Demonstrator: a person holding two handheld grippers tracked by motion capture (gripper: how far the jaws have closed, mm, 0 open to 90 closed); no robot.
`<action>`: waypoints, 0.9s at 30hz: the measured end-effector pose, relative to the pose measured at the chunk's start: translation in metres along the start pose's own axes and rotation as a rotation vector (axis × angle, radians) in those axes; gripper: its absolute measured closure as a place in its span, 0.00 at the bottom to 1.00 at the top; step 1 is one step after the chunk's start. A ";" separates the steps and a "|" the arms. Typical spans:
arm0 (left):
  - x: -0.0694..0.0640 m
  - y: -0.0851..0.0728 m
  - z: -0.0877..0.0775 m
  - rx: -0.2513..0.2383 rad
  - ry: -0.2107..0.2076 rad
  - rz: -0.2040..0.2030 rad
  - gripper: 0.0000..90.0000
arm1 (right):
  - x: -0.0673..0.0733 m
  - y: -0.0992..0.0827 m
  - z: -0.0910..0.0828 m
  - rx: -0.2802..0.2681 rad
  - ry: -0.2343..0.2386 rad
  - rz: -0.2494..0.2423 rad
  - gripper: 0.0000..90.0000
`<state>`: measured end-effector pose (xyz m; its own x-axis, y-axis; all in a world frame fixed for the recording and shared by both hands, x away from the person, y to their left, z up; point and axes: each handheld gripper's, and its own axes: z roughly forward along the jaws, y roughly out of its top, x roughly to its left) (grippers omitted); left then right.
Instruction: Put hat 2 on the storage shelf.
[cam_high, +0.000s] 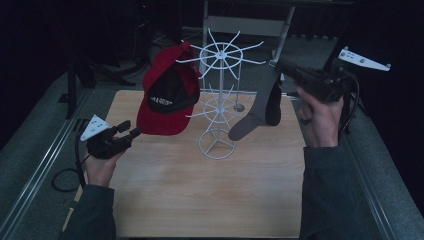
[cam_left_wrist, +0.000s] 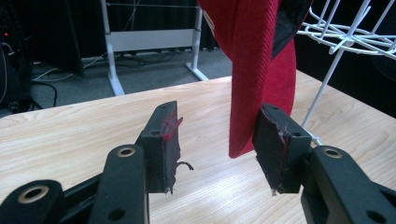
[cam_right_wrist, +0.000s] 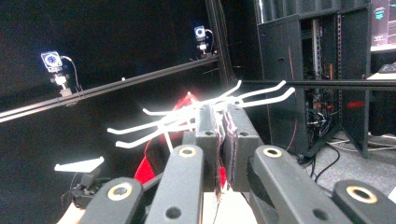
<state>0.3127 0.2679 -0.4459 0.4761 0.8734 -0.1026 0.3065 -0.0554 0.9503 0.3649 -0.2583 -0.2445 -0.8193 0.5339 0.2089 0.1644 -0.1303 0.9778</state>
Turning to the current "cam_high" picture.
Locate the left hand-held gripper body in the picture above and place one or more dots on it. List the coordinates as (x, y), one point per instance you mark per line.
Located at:
(105, 145)

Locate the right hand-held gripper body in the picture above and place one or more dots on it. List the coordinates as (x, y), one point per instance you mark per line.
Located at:
(321, 85)

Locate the red baseball cap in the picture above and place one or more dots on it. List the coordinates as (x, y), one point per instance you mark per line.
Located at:
(163, 123)

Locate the gray sun visor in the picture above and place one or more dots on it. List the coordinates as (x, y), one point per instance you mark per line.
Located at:
(263, 96)

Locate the person's left hand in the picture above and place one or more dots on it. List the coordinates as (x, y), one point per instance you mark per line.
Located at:
(100, 170)

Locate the person's right hand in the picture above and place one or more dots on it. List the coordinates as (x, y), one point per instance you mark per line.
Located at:
(321, 123)

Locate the black stand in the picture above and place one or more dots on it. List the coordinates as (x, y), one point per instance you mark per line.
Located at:
(71, 93)

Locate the white desk frame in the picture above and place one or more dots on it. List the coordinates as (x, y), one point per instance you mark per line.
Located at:
(246, 25)

